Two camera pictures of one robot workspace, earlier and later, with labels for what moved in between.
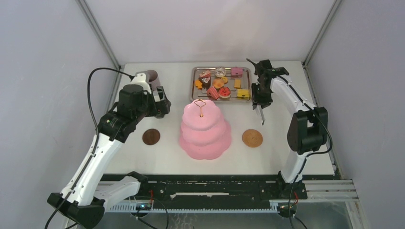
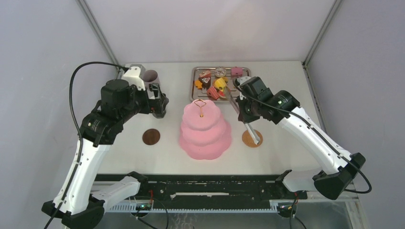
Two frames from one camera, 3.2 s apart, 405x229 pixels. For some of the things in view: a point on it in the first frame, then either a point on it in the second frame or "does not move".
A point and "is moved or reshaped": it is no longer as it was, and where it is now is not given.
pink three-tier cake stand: (205, 133) does not move
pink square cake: (236, 72) does not move
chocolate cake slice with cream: (206, 82) does not move
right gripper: (256, 99) to (246, 118)
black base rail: (210, 188) does not move
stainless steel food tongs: (259, 110) is moved or reshaped
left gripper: (161, 107) does not move
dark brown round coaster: (151, 136) does not move
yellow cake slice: (242, 94) is moved or reshaped
